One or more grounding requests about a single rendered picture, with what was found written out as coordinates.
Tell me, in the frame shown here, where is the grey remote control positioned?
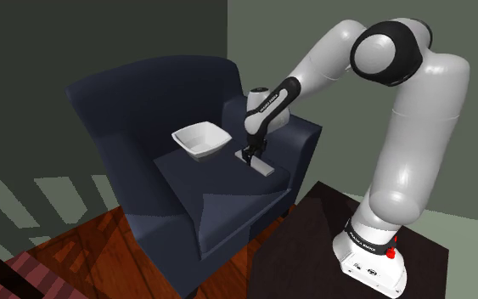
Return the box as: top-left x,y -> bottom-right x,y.
233,149 -> 275,178

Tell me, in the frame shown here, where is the white square bowl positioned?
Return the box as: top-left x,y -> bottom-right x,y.
171,121 -> 233,163

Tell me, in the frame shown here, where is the dark blue armchair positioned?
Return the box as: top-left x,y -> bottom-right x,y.
65,54 -> 323,299

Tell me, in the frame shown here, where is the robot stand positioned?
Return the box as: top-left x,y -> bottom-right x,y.
247,180 -> 450,299

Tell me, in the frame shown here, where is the striped red rug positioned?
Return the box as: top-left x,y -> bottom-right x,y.
0,250 -> 92,299

